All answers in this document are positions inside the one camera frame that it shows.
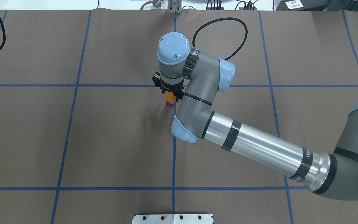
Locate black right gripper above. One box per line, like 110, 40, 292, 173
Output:
160, 82, 184, 100

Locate orange trapezoid block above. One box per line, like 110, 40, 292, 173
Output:
165, 92, 176, 103

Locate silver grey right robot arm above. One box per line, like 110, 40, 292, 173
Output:
153, 32, 358, 200

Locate purple trapezoid block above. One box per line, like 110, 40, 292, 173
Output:
165, 101, 177, 108

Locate blue tape grid lines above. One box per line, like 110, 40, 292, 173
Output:
0, 9, 358, 224

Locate brown paper table cover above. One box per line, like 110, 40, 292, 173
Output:
0, 9, 358, 224

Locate white mounting plate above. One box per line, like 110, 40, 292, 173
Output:
132, 214, 214, 224

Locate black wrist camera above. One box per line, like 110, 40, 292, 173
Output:
152, 72, 161, 88

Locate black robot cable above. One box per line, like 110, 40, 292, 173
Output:
192, 17, 248, 61

